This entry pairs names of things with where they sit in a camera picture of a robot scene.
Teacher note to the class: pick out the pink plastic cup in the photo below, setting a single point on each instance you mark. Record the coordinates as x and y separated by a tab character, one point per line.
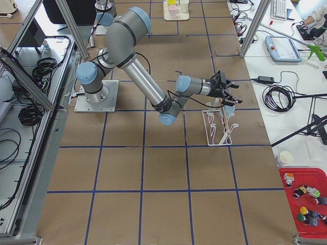
173	10

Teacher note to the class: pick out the red plastic tray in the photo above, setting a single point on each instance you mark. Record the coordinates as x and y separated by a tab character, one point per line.
306	193

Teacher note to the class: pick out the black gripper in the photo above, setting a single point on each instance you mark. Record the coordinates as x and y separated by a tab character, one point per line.
214	90

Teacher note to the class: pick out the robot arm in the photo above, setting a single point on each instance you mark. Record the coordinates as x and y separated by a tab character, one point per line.
105	12
121	37

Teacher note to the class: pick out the white keyboard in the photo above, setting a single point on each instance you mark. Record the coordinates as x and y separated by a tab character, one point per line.
279	9

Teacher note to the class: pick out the black power adapter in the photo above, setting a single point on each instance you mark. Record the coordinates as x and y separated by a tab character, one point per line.
266	80

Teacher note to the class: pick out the green handled grabber stick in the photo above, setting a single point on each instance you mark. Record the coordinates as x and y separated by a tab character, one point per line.
315	49

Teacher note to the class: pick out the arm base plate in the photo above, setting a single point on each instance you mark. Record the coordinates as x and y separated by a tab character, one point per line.
103	101

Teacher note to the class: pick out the cream plastic cup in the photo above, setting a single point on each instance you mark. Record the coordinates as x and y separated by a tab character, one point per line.
184	6

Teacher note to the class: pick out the yellow plastic cup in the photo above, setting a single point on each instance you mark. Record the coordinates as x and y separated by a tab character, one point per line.
171	2

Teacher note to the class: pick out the white wire cup rack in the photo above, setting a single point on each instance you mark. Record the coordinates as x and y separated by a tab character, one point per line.
218	130

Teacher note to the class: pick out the light blue plastic cup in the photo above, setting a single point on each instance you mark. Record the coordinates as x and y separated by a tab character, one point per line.
229	110

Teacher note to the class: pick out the cream serving tray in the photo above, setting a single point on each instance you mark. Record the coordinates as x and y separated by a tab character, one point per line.
180	16

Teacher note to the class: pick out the black tripod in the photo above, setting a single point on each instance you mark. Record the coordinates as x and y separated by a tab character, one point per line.
308	120

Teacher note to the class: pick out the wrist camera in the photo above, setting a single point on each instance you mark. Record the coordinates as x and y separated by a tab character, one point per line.
219	77

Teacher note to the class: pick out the blue teach pendant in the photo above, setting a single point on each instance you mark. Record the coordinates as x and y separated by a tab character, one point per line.
282	49

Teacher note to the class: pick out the aluminium frame post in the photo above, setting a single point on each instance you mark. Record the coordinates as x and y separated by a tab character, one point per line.
260	12

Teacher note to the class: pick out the white paper cup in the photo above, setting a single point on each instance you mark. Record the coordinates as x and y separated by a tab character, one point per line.
284	158

